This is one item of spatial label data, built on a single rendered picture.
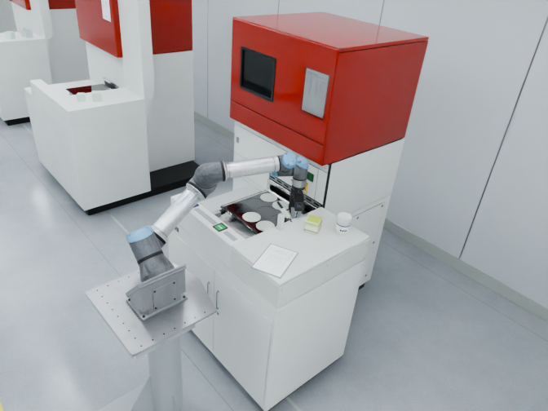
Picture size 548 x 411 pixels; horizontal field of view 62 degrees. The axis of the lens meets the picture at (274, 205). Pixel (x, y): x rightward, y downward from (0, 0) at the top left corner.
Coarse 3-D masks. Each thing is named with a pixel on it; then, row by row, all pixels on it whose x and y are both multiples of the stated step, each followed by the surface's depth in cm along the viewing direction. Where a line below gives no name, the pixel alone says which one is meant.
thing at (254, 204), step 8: (264, 192) 271; (272, 192) 272; (248, 200) 263; (256, 200) 264; (280, 200) 265; (232, 208) 254; (240, 208) 254; (248, 208) 255; (256, 208) 256; (264, 208) 257; (272, 208) 257; (240, 216) 247; (264, 216) 249; (272, 216) 250; (248, 224) 241
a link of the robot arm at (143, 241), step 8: (136, 232) 192; (144, 232) 193; (152, 232) 196; (128, 240) 194; (136, 240) 191; (144, 240) 192; (152, 240) 194; (136, 248) 191; (144, 248) 191; (152, 248) 192; (160, 248) 196; (136, 256) 192; (144, 256) 191
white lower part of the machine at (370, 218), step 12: (240, 180) 304; (372, 204) 288; (384, 204) 299; (360, 216) 285; (372, 216) 295; (384, 216) 307; (360, 228) 292; (372, 228) 303; (372, 240) 310; (372, 252) 319; (372, 264) 328; (360, 288) 338
